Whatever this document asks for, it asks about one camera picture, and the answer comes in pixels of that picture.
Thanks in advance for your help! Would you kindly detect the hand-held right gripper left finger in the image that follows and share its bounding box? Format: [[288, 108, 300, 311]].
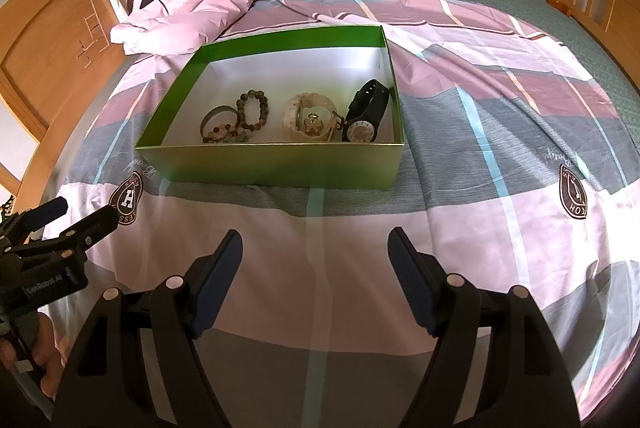
[[50, 228, 244, 428]]

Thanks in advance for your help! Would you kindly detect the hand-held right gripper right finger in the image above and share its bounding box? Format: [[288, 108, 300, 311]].
[[387, 226, 581, 428]]

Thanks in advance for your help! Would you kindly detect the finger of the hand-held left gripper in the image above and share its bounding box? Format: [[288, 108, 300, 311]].
[[5, 195, 69, 245], [15, 206, 119, 262]]

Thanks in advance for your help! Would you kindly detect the green cardboard box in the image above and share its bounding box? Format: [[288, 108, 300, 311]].
[[134, 24, 406, 190]]

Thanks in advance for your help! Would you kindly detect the pink bead bracelet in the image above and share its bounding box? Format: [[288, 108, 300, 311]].
[[202, 123, 241, 144]]

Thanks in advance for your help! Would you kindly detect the metal bangle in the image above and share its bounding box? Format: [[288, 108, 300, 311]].
[[200, 105, 237, 136]]

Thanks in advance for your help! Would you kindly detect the dark bead bracelet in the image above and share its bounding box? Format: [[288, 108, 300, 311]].
[[236, 90, 271, 131]]

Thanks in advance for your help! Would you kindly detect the gold clover bracelet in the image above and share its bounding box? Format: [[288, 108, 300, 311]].
[[300, 113, 331, 139]]

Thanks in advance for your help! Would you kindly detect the black wrist watch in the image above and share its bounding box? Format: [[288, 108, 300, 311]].
[[342, 79, 392, 145]]

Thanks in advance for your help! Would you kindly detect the cream bracelet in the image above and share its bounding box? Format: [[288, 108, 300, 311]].
[[284, 93, 341, 141]]

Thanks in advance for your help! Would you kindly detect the person's left hand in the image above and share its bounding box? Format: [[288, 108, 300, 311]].
[[0, 313, 67, 401]]

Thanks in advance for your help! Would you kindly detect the wooden headboard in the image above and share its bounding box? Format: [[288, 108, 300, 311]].
[[0, 0, 151, 204]]

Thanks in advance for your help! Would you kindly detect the green bed sheet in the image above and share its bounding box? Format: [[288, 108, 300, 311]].
[[250, 0, 640, 129]]

